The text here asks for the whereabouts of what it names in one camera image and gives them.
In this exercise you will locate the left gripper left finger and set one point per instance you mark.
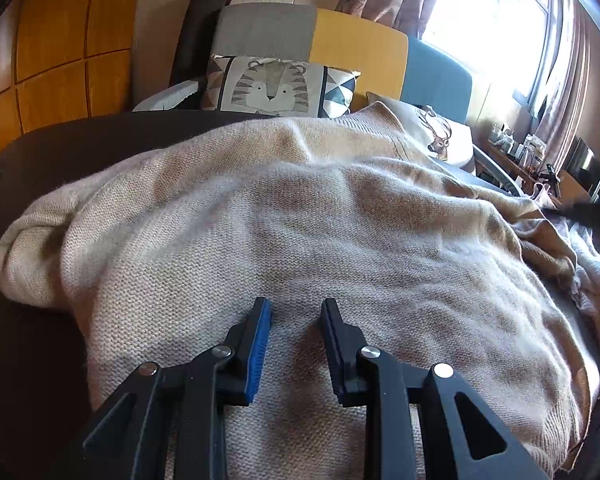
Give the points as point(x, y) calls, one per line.
point(162, 419)

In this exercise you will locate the deer print cushion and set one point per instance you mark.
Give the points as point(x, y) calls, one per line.
point(440, 137)

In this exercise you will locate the grey yellow blue sofa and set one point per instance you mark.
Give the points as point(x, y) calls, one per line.
point(391, 63)

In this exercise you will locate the white knit garment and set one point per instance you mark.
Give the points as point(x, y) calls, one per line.
point(563, 250)

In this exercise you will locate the beige knit sweater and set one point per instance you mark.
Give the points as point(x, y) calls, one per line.
point(300, 259)

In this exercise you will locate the black padded table mat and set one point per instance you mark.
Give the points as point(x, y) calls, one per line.
point(55, 209)

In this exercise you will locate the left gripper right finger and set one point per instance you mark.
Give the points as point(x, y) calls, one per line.
point(416, 418)

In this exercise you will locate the black rolled mat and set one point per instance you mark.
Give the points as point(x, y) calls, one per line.
point(195, 41)

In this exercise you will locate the wooden side desk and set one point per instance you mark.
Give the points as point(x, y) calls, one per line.
point(518, 163)

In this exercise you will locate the tiger print cushion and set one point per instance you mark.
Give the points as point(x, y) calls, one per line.
point(278, 88)

